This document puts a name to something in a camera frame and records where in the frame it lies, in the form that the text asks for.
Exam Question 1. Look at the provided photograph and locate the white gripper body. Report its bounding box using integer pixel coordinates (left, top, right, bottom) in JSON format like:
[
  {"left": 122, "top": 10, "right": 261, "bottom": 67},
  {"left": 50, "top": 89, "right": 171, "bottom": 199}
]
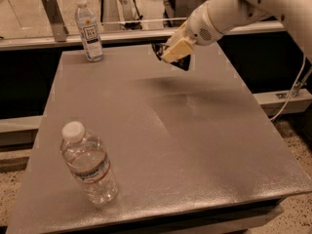
[{"left": 186, "top": 2, "right": 223, "bottom": 46}]

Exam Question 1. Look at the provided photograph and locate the clear plastic water bottle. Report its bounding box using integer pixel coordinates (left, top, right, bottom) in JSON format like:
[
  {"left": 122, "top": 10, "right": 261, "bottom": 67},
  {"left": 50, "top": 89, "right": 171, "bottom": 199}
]
[{"left": 60, "top": 121, "right": 118, "bottom": 206}]

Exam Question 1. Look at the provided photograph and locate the black rxbar chocolate wrapper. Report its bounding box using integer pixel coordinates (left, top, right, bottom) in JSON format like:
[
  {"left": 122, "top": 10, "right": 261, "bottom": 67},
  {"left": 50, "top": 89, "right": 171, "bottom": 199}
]
[{"left": 152, "top": 43, "right": 191, "bottom": 71}]

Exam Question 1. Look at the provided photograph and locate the blue label plastic bottle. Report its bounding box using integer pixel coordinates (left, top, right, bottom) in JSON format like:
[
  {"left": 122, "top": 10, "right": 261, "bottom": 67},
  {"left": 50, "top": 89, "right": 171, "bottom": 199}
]
[{"left": 75, "top": 0, "right": 103, "bottom": 61}]

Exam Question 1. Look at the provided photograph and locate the horizontal metal rail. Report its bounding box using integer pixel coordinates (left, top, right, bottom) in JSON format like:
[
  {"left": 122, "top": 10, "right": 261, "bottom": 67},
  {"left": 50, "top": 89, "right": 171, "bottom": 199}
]
[{"left": 0, "top": 19, "right": 286, "bottom": 52}]

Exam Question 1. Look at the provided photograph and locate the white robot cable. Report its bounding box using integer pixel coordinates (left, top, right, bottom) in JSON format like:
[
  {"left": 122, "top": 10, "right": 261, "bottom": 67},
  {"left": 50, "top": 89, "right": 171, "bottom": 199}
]
[{"left": 268, "top": 54, "right": 308, "bottom": 123}]

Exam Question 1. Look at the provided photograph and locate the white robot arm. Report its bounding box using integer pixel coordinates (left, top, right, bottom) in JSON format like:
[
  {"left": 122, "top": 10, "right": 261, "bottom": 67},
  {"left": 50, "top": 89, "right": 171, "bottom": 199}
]
[{"left": 160, "top": 0, "right": 312, "bottom": 63}]

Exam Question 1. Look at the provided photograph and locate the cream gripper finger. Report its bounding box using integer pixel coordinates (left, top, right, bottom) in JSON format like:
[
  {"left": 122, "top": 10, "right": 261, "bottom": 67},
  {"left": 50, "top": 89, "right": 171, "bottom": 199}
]
[
  {"left": 161, "top": 37, "right": 195, "bottom": 63},
  {"left": 166, "top": 21, "right": 187, "bottom": 47}
]

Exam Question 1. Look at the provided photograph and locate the left metal rail bracket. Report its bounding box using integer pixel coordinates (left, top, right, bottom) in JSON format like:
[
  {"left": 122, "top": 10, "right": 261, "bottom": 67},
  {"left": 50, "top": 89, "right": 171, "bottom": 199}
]
[{"left": 41, "top": 0, "right": 69, "bottom": 42}]

